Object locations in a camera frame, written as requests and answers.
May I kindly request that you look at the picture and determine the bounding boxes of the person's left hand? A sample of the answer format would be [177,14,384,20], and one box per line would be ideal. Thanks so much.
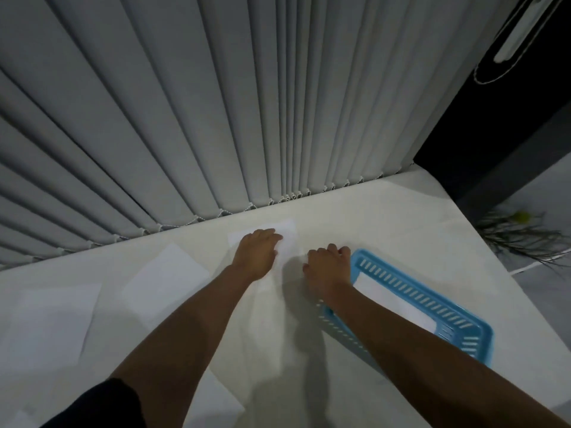
[231,228,284,282]

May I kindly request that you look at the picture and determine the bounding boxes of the person's right hand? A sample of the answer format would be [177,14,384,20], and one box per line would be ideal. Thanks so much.
[302,243,353,300]

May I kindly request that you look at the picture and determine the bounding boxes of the small white paper sheet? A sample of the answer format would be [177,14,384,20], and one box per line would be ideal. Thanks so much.
[228,219,299,264]

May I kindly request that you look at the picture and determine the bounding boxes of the person's left forearm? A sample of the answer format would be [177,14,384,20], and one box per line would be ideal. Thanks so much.
[108,264,265,428]

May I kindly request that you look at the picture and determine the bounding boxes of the person's right forearm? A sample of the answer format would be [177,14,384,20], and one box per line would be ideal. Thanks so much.
[319,282,571,428]

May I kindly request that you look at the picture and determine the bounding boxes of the blue plastic slotted basket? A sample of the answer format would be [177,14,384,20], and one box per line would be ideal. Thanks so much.
[314,248,495,369]

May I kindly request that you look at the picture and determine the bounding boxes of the grey vertical window blinds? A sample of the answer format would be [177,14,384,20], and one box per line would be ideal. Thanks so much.
[0,0,523,269]

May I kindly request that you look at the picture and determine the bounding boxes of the green spiky plant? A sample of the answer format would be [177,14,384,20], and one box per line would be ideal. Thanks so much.
[475,208,571,269]

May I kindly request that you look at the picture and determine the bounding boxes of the black shirt sleeve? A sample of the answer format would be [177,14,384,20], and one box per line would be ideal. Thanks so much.
[39,377,148,428]

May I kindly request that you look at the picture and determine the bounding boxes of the white blind wand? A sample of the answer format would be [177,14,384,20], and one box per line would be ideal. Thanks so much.
[492,0,557,64]

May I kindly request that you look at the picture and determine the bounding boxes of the white floor cable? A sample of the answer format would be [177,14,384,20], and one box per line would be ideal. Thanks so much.
[509,247,571,277]

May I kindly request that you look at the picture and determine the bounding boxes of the white beaded blind cord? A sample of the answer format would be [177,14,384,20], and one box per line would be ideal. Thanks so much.
[472,0,561,85]

